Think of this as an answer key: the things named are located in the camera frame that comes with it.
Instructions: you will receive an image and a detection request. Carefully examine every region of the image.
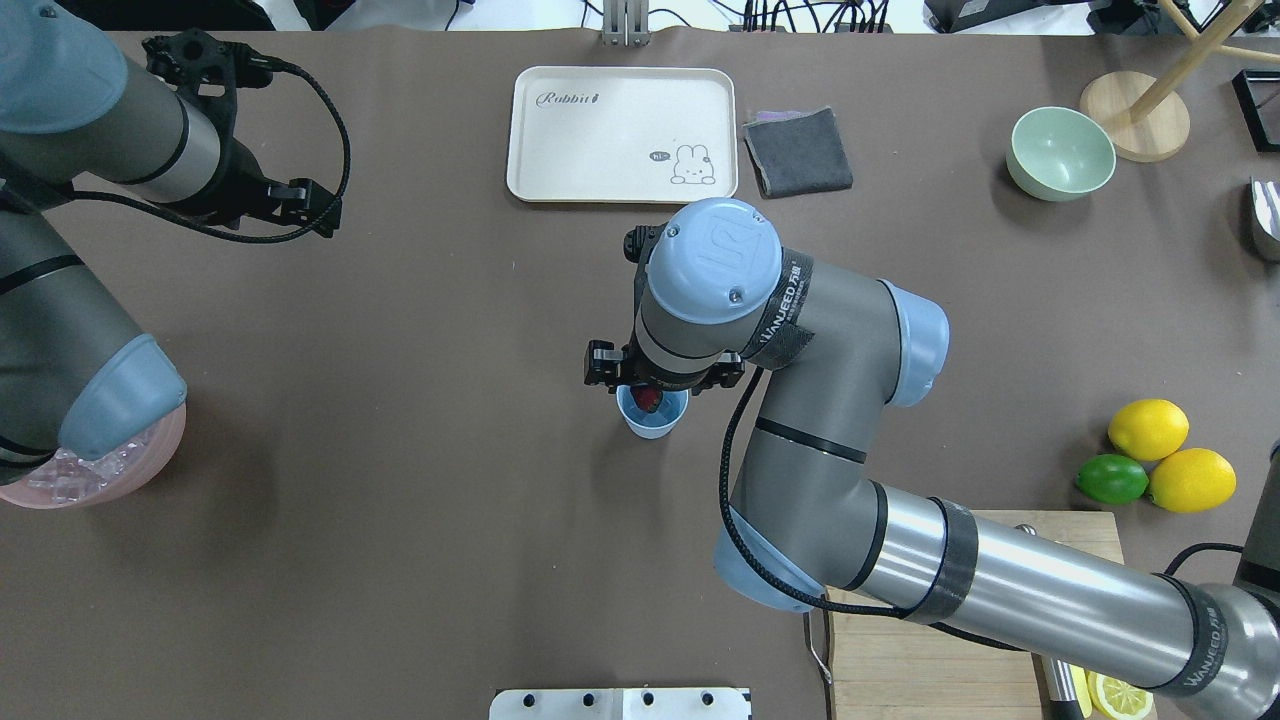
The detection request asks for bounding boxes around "red strawberry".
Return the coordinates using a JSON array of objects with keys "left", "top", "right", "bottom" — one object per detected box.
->
[{"left": 630, "top": 386, "right": 664, "bottom": 414}]

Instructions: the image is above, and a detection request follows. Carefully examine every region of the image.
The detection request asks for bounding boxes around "aluminium frame post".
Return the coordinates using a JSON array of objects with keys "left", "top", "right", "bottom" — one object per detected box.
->
[{"left": 598, "top": 0, "right": 652, "bottom": 47}]

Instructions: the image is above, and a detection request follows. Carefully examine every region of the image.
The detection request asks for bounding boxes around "green lime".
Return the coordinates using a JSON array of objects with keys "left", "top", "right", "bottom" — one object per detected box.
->
[{"left": 1075, "top": 454, "right": 1149, "bottom": 505}]

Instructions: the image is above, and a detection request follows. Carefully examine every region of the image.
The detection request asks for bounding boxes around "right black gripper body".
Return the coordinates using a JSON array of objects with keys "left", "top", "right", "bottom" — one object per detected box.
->
[{"left": 620, "top": 345, "right": 746, "bottom": 393}]

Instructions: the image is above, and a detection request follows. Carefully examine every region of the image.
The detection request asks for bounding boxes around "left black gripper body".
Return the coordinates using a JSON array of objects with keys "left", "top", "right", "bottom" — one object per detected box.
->
[{"left": 205, "top": 140, "right": 297, "bottom": 227}]

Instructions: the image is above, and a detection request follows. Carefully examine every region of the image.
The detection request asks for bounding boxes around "cream rabbit tray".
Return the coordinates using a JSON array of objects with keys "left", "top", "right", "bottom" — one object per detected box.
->
[{"left": 506, "top": 67, "right": 739, "bottom": 205}]

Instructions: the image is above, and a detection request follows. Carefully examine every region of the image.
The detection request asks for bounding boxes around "steel ice scoop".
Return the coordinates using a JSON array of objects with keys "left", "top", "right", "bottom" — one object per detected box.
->
[{"left": 1249, "top": 177, "right": 1279, "bottom": 265}]

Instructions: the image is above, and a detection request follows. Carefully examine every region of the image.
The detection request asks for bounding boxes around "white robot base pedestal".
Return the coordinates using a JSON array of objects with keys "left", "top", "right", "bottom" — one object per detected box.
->
[{"left": 488, "top": 685, "right": 753, "bottom": 719}]

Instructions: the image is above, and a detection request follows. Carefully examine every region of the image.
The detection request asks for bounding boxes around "grey folded cloth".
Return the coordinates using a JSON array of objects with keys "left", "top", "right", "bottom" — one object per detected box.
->
[{"left": 742, "top": 106, "right": 854, "bottom": 199}]

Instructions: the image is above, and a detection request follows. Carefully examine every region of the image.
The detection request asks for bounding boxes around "wooden cutting board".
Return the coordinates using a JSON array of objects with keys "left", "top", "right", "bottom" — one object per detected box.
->
[{"left": 804, "top": 510, "right": 1158, "bottom": 720}]

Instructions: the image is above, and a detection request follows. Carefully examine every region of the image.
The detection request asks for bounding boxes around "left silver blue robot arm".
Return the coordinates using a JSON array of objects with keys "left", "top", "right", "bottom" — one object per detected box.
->
[{"left": 1, "top": 1, "right": 349, "bottom": 484}]

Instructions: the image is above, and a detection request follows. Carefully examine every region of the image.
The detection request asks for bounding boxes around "yellow lemon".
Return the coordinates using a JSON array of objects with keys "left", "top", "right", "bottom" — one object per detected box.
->
[
  {"left": 1148, "top": 448, "right": 1236, "bottom": 512},
  {"left": 1106, "top": 398, "right": 1190, "bottom": 462}
]

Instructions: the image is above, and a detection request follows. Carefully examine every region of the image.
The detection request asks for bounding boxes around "wooden glass tree stand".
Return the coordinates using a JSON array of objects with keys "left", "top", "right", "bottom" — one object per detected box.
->
[{"left": 1079, "top": 1, "right": 1277, "bottom": 163}]

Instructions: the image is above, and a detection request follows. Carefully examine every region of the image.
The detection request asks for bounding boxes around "pink bowl of ice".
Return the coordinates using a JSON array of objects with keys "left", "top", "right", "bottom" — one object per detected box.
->
[{"left": 1, "top": 405, "right": 187, "bottom": 510}]

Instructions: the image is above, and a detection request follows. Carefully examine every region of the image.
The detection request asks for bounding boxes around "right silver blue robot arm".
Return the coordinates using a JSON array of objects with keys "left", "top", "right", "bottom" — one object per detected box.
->
[{"left": 584, "top": 199, "right": 1279, "bottom": 719}]

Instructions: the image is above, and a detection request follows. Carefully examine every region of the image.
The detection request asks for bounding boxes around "mint green bowl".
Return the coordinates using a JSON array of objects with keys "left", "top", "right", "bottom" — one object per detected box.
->
[{"left": 1006, "top": 106, "right": 1117, "bottom": 202}]

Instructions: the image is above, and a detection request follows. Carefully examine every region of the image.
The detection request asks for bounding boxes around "light blue plastic cup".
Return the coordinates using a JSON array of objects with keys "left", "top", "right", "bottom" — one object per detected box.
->
[{"left": 614, "top": 386, "right": 691, "bottom": 439}]

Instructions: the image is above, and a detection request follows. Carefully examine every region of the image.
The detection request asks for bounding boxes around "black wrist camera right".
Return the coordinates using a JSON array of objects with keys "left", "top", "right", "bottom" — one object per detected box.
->
[{"left": 623, "top": 223, "right": 667, "bottom": 266}]

